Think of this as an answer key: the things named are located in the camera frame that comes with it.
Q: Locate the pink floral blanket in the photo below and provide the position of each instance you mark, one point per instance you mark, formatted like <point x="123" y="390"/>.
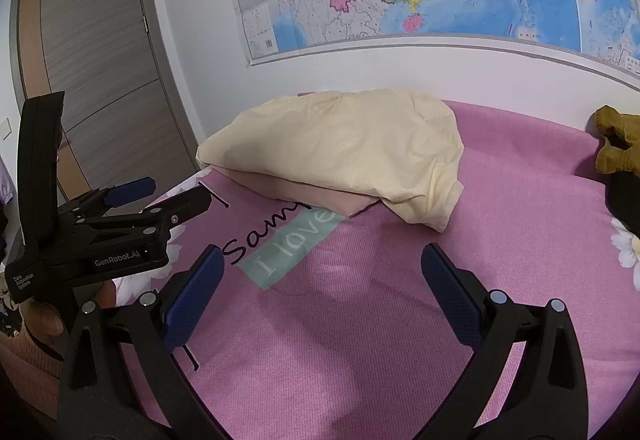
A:
<point x="375" y="320"/>

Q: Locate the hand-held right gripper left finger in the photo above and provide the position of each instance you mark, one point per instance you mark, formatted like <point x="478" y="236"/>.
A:
<point x="195" y="300"/>

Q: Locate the dark cloth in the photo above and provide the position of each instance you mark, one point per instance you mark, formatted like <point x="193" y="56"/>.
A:
<point x="627" y="200"/>

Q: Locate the white wall switch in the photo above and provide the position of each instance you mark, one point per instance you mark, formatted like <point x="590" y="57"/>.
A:
<point x="5" y="128"/>

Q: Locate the person's left hand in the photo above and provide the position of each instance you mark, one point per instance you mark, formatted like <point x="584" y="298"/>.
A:
<point x="45" y="320"/>

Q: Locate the cream yellow garment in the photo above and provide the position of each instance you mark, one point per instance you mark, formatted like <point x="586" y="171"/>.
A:
<point x="340" y="144"/>

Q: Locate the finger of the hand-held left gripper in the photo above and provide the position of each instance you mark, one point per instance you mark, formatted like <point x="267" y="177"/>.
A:
<point x="132" y="187"/>
<point x="185" y="207"/>

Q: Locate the grey wooden door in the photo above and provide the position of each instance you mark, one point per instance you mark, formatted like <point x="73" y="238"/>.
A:
<point x="100" y="44"/>

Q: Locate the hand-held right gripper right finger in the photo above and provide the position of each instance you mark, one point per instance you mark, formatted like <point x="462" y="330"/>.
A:
<point x="452" y="292"/>

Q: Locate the olive green garment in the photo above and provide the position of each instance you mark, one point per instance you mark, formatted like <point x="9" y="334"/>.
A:
<point x="620" y="134"/>

